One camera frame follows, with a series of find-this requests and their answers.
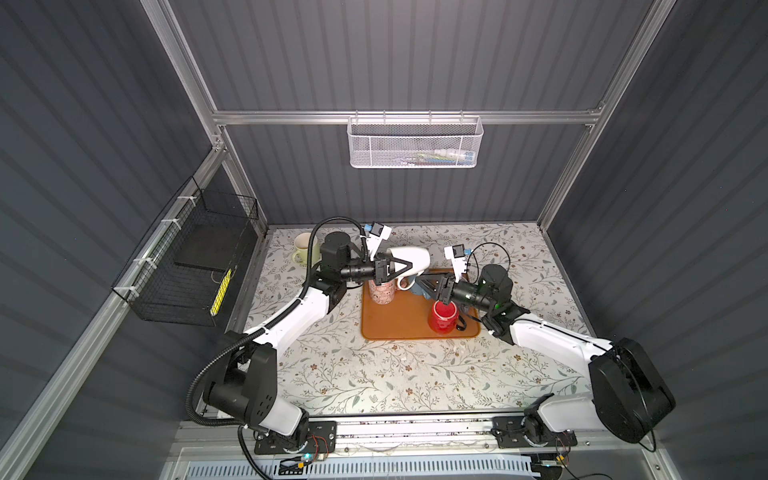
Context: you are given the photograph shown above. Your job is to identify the pens in white basket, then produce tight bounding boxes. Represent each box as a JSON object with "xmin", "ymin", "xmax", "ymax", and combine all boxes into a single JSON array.
[{"xmin": 399, "ymin": 149, "xmax": 476, "ymax": 168}]

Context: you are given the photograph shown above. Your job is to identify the orange plastic tray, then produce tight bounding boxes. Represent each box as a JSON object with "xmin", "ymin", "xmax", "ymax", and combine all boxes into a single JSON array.
[{"xmin": 361, "ymin": 284, "xmax": 481, "ymax": 341}]

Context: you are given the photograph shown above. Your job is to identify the white wire wall basket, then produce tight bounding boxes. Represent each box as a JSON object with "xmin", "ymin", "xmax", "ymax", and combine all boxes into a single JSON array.
[{"xmin": 346, "ymin": 115, "xmax": 484, "ymax": 169}]

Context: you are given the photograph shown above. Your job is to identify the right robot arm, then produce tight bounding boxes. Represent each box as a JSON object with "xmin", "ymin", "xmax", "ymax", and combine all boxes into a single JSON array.
[{"xmin": 415, "ymin": 264, "xmax": 676, "ymax": 444}]

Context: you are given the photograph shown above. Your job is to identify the pink ghost pattern mug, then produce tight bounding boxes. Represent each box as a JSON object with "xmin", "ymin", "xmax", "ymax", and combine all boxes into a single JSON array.
[{"xmin": 368, "ymin": 280, "xmax": 397, "ymax": 305}]

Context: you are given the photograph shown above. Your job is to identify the light green mug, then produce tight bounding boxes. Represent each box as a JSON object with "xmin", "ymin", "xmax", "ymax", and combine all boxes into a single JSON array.
[{"xmin": 292, "ymin": 232, "xmax": 321, "ymax": 266}]

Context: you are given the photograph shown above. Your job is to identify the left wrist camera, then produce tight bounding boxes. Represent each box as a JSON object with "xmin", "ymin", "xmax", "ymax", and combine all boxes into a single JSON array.
[{"xmin": 364, "ymin": 222, "xmax": 392, "ymax": 260}]

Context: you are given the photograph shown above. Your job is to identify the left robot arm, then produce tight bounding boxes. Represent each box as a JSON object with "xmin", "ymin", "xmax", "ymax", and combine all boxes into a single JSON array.
[{"xmin": 186, "ymin": 232, "xmax": 431, "ymax": 439}]

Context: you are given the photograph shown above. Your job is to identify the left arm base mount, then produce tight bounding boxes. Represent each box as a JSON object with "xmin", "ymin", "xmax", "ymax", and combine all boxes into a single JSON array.
[{"xmin": 253, "ymin": 420, "xmax": 338, "ymax": 455}]

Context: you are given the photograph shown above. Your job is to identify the black wire wall basket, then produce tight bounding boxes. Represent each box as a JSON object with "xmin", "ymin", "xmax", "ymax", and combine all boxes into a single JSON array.
[{"xmin": 112, "ymin": 178, "xmax": 261, "ymax": 327}]

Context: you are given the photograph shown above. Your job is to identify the red mug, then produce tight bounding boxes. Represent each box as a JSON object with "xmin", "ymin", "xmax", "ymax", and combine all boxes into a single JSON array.
[{"xmin": 428, "ymin": 301, "xmax": 467, "ymax": 334}]

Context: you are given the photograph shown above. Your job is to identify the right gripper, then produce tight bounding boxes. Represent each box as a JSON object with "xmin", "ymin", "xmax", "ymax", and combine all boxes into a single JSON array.
[{"xmin": 416, "ymin": 271, "xmax": 494, "ymax": 316}]

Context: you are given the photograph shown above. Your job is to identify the white mug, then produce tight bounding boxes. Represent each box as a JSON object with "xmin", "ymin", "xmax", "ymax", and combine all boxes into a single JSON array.
[{"xmin": 386, "ymin": 246, "xmax": 431, "ymax": 291}]

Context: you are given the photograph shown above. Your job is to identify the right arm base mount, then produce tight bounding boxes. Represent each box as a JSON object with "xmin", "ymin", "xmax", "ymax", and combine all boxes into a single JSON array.
[{"xmin": 490, "ymin": 414, "xmax": 578, "ymax": 448}]

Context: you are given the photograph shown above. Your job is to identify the blue dotted mug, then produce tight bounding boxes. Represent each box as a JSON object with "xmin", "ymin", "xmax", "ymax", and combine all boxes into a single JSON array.
[{"xmin": 410, "ymin": 280, "xmax": 430, "ymax": 300}]

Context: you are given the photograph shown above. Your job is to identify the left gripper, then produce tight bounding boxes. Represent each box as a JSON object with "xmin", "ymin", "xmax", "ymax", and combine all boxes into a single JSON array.
[{"xmin": 337, "ymin": 252, "xmax": 409, "ymax": 288}]

